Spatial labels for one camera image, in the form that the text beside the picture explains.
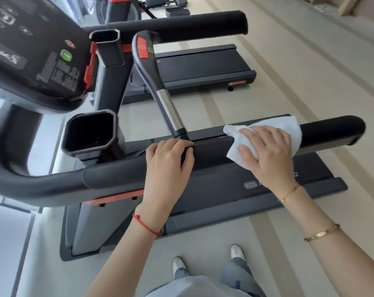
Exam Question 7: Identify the person's right hand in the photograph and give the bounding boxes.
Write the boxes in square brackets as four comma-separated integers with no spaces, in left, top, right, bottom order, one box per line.
[238,125,299,199]

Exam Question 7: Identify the person's left hand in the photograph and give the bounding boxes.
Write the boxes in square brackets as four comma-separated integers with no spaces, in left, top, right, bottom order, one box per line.
[137,138,195,219]

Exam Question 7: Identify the white cleaning cloth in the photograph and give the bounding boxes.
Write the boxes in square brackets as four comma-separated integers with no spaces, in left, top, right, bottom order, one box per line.
[223,116,303,170]

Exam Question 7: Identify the black padded treadmill handrail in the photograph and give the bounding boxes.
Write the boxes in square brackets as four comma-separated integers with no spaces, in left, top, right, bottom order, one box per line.
[0,103,366,208]
[83,10,248,44]

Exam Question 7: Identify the person's right forearm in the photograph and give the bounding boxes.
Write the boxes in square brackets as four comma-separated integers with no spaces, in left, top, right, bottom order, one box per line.
[278,184,374,297]

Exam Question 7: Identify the person's left forearm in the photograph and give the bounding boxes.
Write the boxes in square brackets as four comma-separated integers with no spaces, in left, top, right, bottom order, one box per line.
[85,208,173,297]

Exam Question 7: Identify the black treadmill with red trim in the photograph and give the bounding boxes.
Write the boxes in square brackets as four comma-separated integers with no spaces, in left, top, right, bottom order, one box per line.
[122,44,257,105]

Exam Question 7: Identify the person's right white shoe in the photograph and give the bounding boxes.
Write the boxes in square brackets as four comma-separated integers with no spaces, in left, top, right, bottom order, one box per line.
[230,244,246,263]

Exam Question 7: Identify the person's white shoe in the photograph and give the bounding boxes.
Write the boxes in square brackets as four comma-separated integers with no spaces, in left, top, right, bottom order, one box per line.
[230,244,246,263]
[172,257,187,279]

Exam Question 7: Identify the dark grey treadmill cup holder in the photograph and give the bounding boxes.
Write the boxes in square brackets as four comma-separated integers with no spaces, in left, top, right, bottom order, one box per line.
[61,109,126,161]
[89,28,126,68]

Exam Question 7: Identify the person's left white shoe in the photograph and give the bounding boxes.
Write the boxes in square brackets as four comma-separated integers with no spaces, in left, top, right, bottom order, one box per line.
[172,257,187,279]

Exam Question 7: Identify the grey shirt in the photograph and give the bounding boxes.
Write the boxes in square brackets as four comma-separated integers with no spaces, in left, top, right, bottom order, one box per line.
[145,275,252,297]

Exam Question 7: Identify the dark gym equipment parts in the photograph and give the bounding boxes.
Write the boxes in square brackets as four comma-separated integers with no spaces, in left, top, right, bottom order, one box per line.
[142,0,191,18]

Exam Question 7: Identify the red and black exercise machine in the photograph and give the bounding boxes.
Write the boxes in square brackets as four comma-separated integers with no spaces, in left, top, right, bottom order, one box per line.
[96,0,144,26]

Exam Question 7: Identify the black treadmill console panel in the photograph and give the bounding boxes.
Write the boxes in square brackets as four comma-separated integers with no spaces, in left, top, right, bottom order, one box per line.
[0,0,97,114]

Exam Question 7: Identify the thin gold chain bracelet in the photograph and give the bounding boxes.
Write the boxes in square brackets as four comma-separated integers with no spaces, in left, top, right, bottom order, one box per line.
[278,183,301,203]

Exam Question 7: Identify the red string bracelet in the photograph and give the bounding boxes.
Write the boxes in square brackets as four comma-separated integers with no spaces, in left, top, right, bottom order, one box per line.
[132,213,163,237]

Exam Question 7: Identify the treadmill pulse grip handle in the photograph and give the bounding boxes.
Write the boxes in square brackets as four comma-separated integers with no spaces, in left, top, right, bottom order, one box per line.
[132,30,194,142]

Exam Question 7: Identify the gold bangle bracelet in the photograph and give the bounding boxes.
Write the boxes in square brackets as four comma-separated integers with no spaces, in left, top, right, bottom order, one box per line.
[303,224,341,242]

